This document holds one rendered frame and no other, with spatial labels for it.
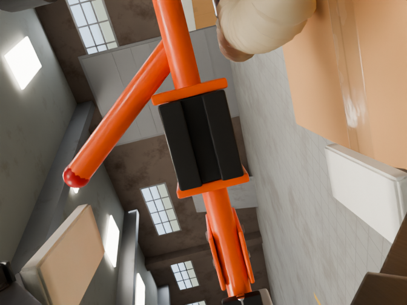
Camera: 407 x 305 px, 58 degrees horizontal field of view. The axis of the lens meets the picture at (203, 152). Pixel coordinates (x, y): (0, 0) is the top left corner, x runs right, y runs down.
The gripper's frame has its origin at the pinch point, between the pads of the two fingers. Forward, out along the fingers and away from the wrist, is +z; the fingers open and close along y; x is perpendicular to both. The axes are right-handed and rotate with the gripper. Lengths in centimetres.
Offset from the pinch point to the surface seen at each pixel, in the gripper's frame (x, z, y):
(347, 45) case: 6.2, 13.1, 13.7
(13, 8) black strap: 15.6, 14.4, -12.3
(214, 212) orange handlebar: -4.4, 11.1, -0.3
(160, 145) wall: -142, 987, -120
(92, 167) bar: 1.4, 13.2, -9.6
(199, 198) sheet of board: -326, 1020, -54
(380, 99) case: 1.9, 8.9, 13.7
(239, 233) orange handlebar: -6.8, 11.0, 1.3
